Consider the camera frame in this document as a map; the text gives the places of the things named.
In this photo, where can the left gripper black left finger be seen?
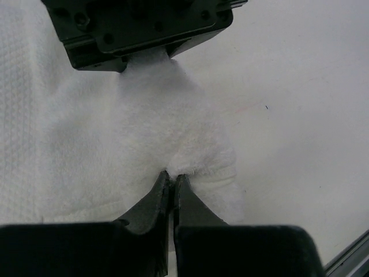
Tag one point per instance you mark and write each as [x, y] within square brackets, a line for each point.
[142, 248]

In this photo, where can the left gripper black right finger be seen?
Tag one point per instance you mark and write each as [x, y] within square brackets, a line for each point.
[193, 219]

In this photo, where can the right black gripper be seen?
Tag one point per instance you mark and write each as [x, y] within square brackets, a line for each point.
[101, 35]

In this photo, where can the white towel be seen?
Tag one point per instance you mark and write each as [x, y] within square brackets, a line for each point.
[86, 146]

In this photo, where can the aluminium mounting rail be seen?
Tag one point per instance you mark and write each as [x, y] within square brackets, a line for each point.
[352, 261]

